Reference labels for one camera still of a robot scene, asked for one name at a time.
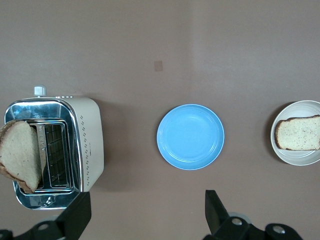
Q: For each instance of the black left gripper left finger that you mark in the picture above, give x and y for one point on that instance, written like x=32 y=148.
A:
x=65 y=227

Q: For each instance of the blue plate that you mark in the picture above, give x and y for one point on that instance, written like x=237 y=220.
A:
x=190 y=137

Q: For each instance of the light bread slice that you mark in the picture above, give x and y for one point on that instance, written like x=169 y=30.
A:
x=300 y=135

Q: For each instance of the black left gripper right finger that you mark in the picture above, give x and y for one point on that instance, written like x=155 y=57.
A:
x=226 y=230

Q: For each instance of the cream and chrome toaster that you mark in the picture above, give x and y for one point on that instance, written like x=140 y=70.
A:
x=90 y=140

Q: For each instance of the beige plate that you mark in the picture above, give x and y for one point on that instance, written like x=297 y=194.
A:
x=295 y=158

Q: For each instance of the brown-crusted bread slice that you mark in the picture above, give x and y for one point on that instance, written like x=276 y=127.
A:
x=17 y=155

